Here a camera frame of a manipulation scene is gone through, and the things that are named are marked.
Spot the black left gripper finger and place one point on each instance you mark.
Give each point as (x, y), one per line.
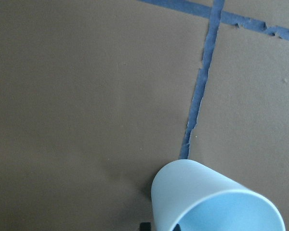
(145, 226)

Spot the light blue plastic cup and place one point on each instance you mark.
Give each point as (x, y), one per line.
(192, 197)

